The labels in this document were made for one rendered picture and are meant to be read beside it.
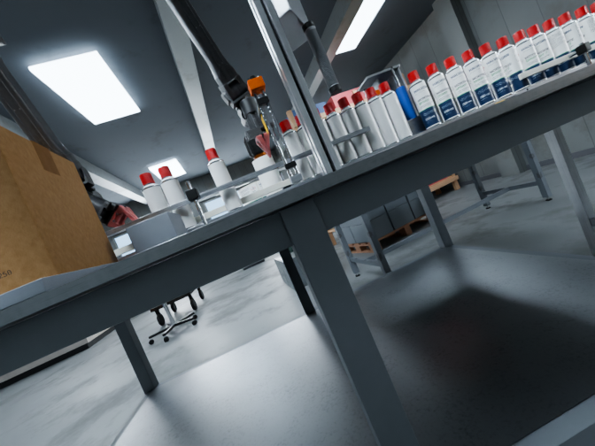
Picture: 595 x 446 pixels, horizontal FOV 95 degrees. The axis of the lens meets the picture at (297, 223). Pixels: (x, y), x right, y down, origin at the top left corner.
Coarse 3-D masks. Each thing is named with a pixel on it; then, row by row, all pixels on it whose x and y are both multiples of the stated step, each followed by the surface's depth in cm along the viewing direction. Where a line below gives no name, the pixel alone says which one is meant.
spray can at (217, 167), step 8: (208, 152) 83; (216, 152) 84; (208, 160) 84; (216, 160) 82; (216, 168) 82; (224, 168) 83; (216, 176) 82; (224, 176) 83; (216, 184) 83; (224, 192) 82; (232, 192) 83; (224, 200) 83; (232, 200) 82; (240, 200) 85; (232, 208) 82
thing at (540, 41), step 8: (536, 24) 99; (528, 32) 101; (536, 32) 99; (536, 40) 99; (544, 40) 98; (536, 48) 100; (544, 48) 98; (544, 56) 99; (552, 56) 98; (552, 72) 99; (560, 72) 99
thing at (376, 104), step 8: (368, 88) 90; (368, 96) 91; (376, 96) 90; (376, 104) 89; (376, 112) 90; (384, 112) 90; (376, 120) 91; (384, 120) 89; (384, 128) 90; (392, 128) 90; (384, 136) 91; (392, 136) 90
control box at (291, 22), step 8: (272, 0) 72; (280, 0) 71; (288, 0) 71; (296, 0) 80; (280, 8) 71; (288, 8) 70; (296, 8) 76; (280, 16) 72; (288, 16) 72; (296, 16) 74; (304, 16) 81; (288, 24) 75; (296, 24) 77; (288, 32) 78; (296, 32) 80; (288, 40) 82; (296, 40) 84; (304, 40) 85; (296, 48) 88
